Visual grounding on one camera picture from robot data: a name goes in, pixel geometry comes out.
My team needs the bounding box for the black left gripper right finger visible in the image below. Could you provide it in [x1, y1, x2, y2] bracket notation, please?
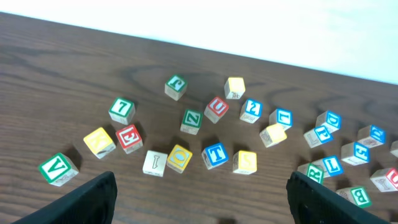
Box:
[286, 171, 387, 224]

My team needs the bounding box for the red u block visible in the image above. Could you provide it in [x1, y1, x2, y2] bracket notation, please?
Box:
[370, 168, 397, 192]
[204, 96, 229, 124]

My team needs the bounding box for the yellow K block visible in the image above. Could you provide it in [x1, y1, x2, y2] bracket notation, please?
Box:
[83, 127, 116, 159]

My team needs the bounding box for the blue L block lower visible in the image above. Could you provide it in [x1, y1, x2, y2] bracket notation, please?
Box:
[312, 155, 344, 178]

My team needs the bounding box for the blue P block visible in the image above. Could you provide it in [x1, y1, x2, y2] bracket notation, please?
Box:
[303, 125, 333, 148]

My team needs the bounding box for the yellow O block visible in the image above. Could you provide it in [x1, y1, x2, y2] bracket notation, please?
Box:
[166, 144, 193, 174]

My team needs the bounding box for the blue T block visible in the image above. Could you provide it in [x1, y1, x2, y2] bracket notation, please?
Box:
[201, 142, 229, 170]

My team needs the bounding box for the blue D block right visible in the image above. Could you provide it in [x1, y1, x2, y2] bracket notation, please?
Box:
[358, 124, 386, 148]

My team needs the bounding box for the red U block right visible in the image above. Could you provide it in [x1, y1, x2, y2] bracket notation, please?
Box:
[370, 168, 397, 192]

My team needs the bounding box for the green B block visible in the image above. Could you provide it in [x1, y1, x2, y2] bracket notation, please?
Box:
[335, 186, 373, 208]

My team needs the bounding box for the blue d block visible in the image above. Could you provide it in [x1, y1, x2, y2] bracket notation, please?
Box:
[315, 111, 342, 133]
[358, 124, 386, 148]

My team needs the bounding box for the yellow block top row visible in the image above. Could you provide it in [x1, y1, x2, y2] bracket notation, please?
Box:
[224, 77, 246, 100]

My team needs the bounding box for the green V block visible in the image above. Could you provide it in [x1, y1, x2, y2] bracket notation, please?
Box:
[38, 152, 79, 187]

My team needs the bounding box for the green 7 block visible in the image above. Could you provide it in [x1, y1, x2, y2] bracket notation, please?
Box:
[108, 97, 136, 125]

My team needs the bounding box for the yellow S block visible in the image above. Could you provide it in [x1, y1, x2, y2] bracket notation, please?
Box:
[233, 150, 257, 175]

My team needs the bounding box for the red U block left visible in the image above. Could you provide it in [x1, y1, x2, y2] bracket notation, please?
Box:
[204, 96, 229, 124]

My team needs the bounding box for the green R block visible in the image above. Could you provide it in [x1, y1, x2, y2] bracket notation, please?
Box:
[297, 163, 324, 185]

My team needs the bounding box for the blue l block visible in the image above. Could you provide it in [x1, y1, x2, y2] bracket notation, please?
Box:
[269, 108, 294, 131]
[312, 155, 344, 178]

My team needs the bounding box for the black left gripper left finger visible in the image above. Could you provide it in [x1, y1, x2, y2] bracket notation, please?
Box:
[13, 171, 118, 224]

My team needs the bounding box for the green Z block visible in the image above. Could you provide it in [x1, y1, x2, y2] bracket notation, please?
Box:
[180, 109, 203, 135]

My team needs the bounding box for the green J block top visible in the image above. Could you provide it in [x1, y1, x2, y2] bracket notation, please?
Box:
[165, 74, 188, 101]

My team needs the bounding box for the red E block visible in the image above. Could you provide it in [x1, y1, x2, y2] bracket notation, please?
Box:
[116, 124, 143, 154]

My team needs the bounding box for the blue 5 block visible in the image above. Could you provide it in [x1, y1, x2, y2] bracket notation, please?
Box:
[341, 142, 370, 166]

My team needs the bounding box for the yellow block centre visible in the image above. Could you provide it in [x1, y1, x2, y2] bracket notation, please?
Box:
[259, 123, 287, 147]

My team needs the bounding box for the blue 2 block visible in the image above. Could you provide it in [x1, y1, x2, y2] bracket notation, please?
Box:
[239, 98, 263, 124]

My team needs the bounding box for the blue D block left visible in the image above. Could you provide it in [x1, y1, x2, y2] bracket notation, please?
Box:
[315, 111, 342, 133]

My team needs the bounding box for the plain I wooden block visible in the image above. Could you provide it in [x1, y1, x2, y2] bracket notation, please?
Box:
[142, 151, 168, 177]

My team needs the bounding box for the blue L block upper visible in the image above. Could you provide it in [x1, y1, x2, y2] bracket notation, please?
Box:
[269, 108, 294, 131]

